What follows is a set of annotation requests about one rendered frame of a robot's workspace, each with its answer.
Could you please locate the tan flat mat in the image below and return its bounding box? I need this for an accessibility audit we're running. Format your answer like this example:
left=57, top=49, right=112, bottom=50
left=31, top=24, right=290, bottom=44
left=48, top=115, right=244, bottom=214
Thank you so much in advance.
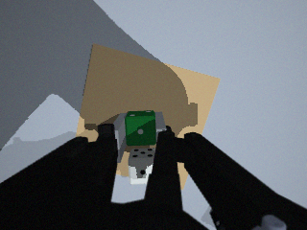
left=75, top=43, right=220, bottom=142

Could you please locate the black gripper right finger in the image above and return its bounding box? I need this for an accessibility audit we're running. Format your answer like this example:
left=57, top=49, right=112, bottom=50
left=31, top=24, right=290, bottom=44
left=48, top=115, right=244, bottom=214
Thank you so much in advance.
left=135, top=112, right=307, bottom=230

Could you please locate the green die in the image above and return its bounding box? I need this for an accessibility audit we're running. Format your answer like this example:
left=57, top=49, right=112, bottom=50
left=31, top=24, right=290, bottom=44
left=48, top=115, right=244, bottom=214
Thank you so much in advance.
left=125, top=110, right=156, bottom=146

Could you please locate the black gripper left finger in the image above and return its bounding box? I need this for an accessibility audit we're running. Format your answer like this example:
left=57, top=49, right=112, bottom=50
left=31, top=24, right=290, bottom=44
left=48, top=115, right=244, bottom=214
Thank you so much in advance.
left=0, top=113, right=128, bottom=230

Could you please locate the black die with white pips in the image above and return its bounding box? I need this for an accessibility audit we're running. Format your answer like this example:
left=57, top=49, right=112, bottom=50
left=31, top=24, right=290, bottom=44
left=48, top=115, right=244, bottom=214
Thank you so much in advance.
left=210, top=211, right=225, bottom=230

